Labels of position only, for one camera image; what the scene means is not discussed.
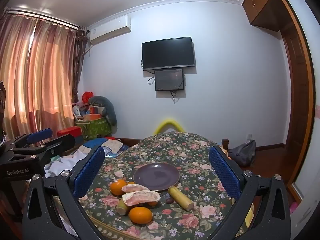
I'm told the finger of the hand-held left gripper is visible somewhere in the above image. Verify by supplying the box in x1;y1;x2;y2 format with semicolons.
10;134;76;167
6;128;53;150

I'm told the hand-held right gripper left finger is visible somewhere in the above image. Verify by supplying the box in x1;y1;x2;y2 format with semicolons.
22;145;105;240

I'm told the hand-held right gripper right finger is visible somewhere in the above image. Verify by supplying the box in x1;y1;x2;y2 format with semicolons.
209;145;292;240

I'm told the greenish sugarcane piece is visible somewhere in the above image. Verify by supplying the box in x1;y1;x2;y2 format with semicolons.
115;198;130;216

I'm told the yellow sugarcane piece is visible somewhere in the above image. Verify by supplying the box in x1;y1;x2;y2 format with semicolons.
168;186;195;211

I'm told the pomelo wedge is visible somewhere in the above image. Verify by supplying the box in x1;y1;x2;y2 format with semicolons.
121;183;150;193
122;191;161;207

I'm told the purple plate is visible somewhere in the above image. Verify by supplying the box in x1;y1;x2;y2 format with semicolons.
133;162;180;192

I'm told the red box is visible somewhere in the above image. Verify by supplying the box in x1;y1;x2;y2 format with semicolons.
56;127;83;138

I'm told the white cloth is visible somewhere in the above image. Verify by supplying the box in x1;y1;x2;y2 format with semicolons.
44;146;92;179

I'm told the grey bag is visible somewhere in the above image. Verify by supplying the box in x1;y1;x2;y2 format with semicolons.
228;139;257;167

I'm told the blue patchwork quilt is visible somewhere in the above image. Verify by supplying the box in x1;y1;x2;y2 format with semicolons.
82;137;131;158

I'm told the floral blanket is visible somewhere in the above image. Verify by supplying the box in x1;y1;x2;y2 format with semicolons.
79;131;253;240

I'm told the pink curtain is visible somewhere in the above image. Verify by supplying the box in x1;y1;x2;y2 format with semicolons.
0;11;80;143

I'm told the yellow hoop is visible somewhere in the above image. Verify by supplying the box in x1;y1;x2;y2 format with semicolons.
153;119;186;135

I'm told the pink slipper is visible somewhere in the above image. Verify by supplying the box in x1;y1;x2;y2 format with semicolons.
290;199;301;217

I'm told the brown patterned curtain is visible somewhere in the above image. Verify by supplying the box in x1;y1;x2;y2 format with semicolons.
72;26;89;104

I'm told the small black monitor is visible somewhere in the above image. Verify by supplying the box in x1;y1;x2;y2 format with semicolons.
154;69;185;92

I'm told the white air conditioner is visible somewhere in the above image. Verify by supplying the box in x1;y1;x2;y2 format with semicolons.
87;15;132;44

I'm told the wooden overhead cabinet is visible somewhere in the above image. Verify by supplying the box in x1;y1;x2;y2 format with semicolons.
242;0;288;32

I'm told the black monitor cable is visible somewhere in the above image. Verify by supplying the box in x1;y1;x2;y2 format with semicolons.
147;75;181;103

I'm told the wooden wardrobe frame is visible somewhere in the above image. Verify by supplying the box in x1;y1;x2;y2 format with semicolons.
274;0;316;203

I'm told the curtain rail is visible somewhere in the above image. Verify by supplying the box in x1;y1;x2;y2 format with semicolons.
4;7;88;32

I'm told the black wall television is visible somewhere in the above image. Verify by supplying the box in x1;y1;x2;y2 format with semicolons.
141;37;196;71

